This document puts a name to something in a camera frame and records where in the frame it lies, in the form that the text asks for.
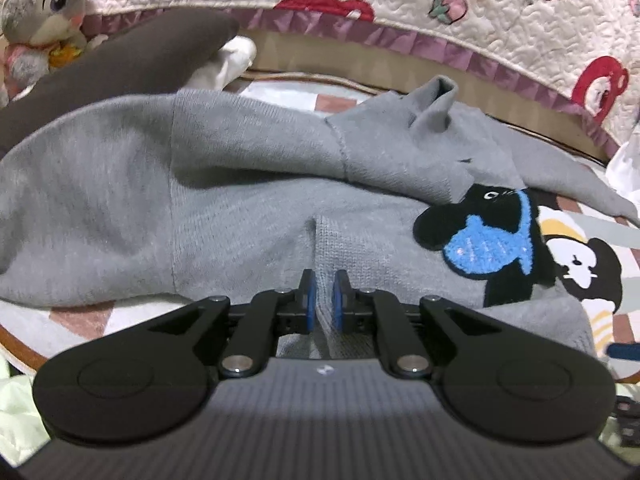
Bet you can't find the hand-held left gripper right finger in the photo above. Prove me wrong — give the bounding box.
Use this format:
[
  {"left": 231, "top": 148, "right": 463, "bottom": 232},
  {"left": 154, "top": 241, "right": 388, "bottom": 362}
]
[{"left": 333, "top": 269, "right": 505, "bottom": 379}]

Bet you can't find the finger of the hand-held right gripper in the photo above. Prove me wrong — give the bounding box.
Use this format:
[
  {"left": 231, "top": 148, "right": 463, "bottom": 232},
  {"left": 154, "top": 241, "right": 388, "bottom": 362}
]
[
  {"left": 613, "top": 394, "right": 640, "bottom": 449},
  {"left": 605, "top": 341, "right": 640, "bottom": 361}
]

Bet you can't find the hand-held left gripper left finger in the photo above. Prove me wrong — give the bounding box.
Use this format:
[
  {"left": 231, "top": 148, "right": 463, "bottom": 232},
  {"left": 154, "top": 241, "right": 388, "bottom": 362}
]
[{"left": 150, "top": 269, "right": 318, "bottom": 379}]

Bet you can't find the grey knit sweater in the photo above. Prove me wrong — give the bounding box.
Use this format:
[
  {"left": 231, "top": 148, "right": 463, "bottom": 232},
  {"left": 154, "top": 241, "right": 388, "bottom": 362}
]
[{"left": 0, "top": 75, "right": 640, "bottom": 361}]

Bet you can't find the white crumpled cloth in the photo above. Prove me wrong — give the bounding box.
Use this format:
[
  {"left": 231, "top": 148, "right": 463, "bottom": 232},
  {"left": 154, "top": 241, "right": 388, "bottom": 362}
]
[{"left": 606, "top": 139, "right": 640, "bottom": 197}]

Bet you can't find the white folded cloth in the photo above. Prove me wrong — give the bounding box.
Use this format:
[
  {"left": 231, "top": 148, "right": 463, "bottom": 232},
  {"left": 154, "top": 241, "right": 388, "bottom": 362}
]
[{"left": 187, "top": 35, "right": 259, "bottom": 92}]

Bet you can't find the dark brown folded garment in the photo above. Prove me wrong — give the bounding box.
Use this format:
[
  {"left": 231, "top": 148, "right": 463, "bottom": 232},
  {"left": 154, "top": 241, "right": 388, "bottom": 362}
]
[{"left": 0, "top": 7, "right": 241, "bottom": 149}]

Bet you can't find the light green quilt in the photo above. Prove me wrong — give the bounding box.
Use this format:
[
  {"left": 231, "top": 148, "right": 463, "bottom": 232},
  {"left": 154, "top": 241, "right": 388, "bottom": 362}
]
[{"left": 0, "top": 354, "right": 52, "bottom": 467}]

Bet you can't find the grey plush rabbit toy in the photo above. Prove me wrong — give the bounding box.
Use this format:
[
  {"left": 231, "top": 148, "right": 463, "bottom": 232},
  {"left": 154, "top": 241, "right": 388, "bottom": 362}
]
[{"left": 0, "top": 0, "right": 109, "bottom": 99}]

